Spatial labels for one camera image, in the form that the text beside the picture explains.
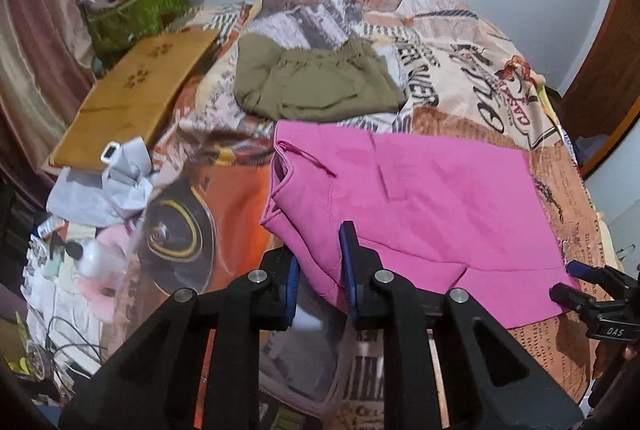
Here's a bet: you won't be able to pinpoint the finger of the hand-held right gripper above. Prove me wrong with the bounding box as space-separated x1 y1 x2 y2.
566 260 640 299
549 284 622 319

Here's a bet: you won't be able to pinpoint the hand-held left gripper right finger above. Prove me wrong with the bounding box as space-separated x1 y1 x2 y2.
338 221 584 430

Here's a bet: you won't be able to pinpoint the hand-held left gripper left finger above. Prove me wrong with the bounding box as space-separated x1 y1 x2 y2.
59 248 301 430

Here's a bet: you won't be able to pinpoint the pink pants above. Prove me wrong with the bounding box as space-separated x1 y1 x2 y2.
260 120 581 330

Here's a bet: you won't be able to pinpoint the olive green pants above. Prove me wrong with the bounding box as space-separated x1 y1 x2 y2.
235 34 407 121

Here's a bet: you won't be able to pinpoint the person's right hand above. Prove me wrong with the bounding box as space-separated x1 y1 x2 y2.
592 341 629 381

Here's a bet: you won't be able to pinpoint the pink soft item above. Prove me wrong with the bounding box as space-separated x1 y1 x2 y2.
80 224 137 321

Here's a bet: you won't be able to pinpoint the crumpled white cloth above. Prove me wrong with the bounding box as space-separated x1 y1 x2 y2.
46 137 156 229

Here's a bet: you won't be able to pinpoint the wooden door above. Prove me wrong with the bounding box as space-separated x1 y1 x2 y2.
556 0 640 177

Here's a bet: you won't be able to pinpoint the printed blanket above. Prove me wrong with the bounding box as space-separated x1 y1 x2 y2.
100 0 608 430

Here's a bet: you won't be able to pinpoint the pile of papers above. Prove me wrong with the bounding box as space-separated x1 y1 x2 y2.
22 220 103 363

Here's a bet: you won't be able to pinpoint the wooden board with flower cutouts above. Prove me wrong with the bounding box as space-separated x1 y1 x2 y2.
41 27 221 173

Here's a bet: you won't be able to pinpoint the green patterned basket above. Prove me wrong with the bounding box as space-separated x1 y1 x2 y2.
85 0 189 56

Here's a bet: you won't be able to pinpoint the striped curtain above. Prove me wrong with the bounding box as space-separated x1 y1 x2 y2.
0 0 99 211

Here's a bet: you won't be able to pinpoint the black cable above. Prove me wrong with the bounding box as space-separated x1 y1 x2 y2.
44 315 109 362

